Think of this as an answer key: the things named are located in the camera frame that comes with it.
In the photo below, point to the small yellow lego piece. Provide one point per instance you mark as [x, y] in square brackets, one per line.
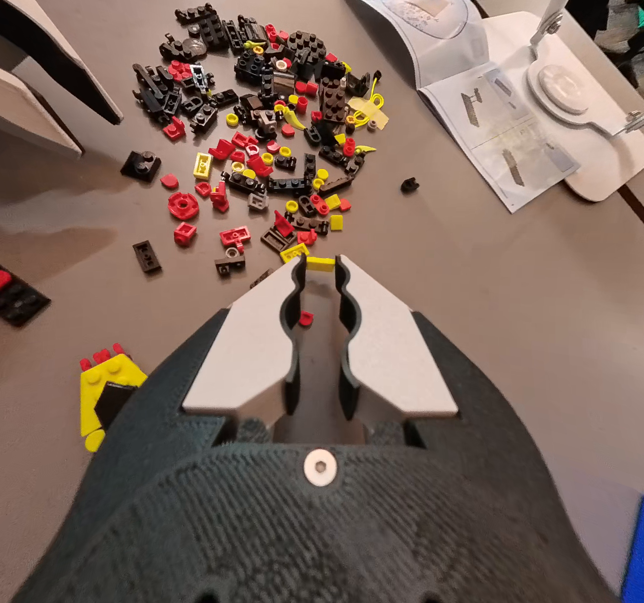
[320, 263]

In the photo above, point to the yellow and black lego assembly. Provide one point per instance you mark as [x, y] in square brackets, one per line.
[95, 391]

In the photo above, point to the black lego plate with red tiles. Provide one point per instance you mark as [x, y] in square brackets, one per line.
[20, 301]

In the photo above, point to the small black lego clip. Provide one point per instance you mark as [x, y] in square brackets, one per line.
[410, 185]

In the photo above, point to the small clear plastic bag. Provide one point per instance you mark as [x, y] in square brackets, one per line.
[370, 109]

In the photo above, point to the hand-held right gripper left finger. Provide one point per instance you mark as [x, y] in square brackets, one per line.
[241, 356]

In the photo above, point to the small red lego piece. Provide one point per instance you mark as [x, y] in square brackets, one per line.
[306, 318]

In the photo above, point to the dark brown two-stud lego plate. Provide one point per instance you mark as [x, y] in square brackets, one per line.
[147, 255]

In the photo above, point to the blue object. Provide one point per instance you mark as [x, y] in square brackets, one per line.
[634, 568]

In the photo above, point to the black lego slope brick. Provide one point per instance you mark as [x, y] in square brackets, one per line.
[141, 165]

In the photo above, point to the lego instruction booklet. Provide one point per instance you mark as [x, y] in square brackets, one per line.
[453, 59]

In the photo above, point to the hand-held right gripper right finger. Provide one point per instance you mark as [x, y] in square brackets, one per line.
[397, 361]

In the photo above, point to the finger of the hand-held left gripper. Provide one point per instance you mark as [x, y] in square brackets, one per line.
[25, 104]
[55, 57]

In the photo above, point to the white document stand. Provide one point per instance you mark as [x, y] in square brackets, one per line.
[593, 160]

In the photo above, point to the pile of lego bricks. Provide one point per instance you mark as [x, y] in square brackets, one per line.
[182, 206]

